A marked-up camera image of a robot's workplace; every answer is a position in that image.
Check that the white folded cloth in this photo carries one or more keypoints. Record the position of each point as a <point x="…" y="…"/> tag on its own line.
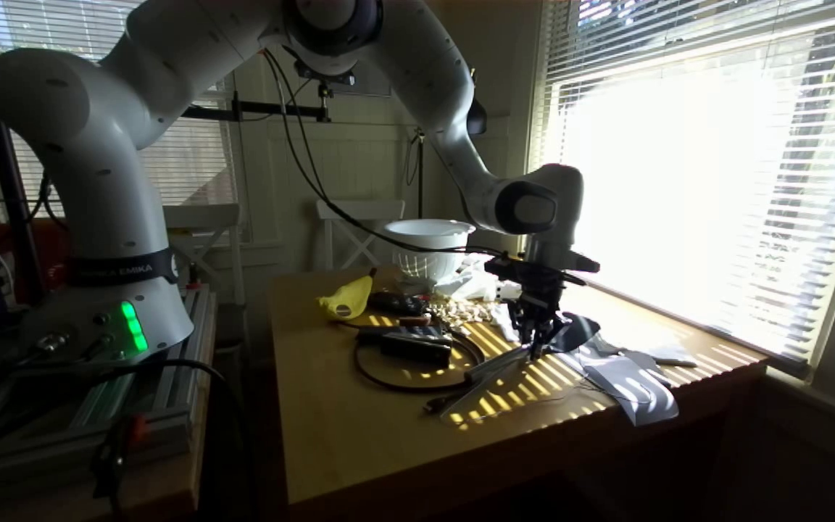
<point x="653" y="349"/>
<point x="507" y="320"/>
<point x="631" y="386"/>

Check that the grey and black stapler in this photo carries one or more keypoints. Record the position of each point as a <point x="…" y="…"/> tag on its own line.
<point x="415" y="346"/>

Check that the small white letter block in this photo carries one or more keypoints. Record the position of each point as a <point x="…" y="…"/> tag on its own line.
<point x="460" y="311"/>
<point x="480" y="315"/>
<point x="436" y="308"/>

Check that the black horizontal mounting pole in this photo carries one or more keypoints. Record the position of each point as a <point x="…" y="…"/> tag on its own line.
<point x="253" y="108"/>

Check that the black remote control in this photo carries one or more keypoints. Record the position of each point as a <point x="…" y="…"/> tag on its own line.
<point x="399" y="305"/>

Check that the yellow banana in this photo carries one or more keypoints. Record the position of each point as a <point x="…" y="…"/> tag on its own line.
<point x="349" y="301"/>

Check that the white crumpled cloth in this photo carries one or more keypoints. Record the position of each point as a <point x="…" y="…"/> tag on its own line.
<point x="478" y="281"/>

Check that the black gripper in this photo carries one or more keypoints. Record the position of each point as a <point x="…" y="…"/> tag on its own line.
<point x="543" y="278"/>

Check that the white background chair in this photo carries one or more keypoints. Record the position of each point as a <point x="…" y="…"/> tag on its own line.
<point x="362" y="234"/>

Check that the white green device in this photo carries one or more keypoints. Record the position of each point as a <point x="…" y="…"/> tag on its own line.
<point x="59" y="407"/>

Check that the large white window blind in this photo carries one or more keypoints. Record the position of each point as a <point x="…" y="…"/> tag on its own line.
<point x="718" y="185"/>

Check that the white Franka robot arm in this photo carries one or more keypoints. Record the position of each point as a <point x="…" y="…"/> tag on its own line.
<point x="109" y="147"/>

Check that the white plastic colander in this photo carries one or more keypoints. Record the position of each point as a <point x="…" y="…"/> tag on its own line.
<point x="430" y="249"/>

